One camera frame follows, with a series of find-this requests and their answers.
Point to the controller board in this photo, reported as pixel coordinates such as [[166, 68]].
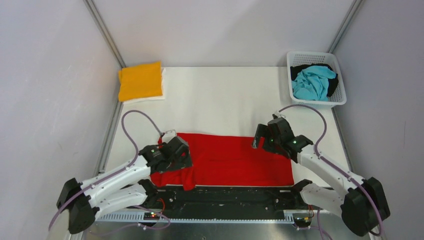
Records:
[[151, 216], [302, 222]]

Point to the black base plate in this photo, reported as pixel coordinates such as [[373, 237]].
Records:
[[227, 203]]

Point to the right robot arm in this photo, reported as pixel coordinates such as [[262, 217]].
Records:
[[341, 188]]

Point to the light blue t-shirt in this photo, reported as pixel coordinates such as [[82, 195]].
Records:
[[313, 82]]

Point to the black t-shirt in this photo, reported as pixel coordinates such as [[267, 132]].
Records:
[[333, 84]]

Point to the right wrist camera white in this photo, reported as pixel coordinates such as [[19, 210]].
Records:
[[278, 115]]

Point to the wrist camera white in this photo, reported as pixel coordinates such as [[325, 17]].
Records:
[[168, 135], [278, 115]]

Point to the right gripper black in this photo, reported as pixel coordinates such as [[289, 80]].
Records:
[[262, 131]]

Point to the white plastic basket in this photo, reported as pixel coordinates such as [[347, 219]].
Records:
[[299, 58]]

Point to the right controller board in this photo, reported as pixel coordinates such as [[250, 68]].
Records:
[[302, 222]]

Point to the folded orange t-shirt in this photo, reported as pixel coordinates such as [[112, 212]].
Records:
[[140, 82]]

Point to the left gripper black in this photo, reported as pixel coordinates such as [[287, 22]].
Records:
[[184, 161]]

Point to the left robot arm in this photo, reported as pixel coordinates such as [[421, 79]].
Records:
[[125, 186]]

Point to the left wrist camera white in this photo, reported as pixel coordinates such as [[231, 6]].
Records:
[[168, 135]]

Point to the left controller board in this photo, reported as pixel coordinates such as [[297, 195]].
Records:
[[151, 216]]

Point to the red t-shirt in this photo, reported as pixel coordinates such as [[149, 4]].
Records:
[[227, 161]]

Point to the aluminium frame rail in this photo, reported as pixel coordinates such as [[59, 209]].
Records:
[[356, 206]]

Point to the folded white t-shirt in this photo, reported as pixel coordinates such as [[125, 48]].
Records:
[[152, 98]]

